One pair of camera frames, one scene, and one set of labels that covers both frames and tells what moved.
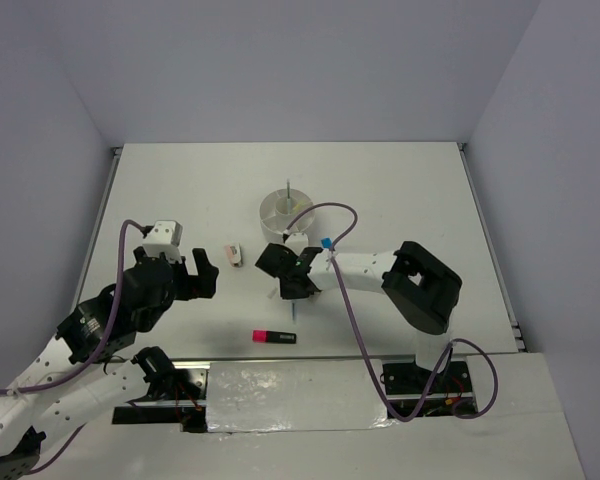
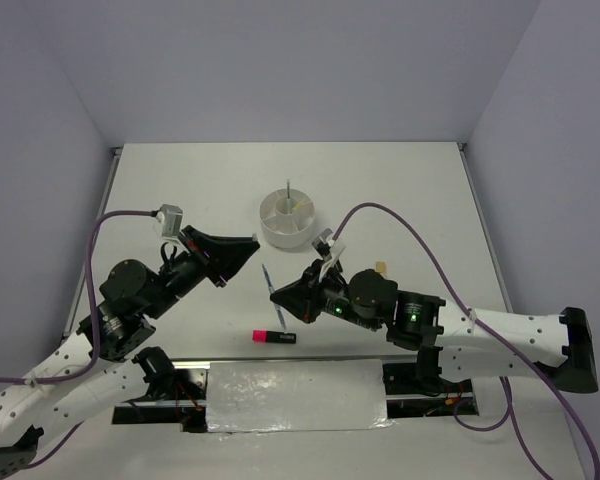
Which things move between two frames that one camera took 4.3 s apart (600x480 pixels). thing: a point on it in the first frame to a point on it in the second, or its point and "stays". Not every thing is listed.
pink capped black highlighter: [273, 336] stays
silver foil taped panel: [296, 396] stays
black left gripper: [203, 284] to [227, 253]
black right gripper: [288, 292] to [300, 298]
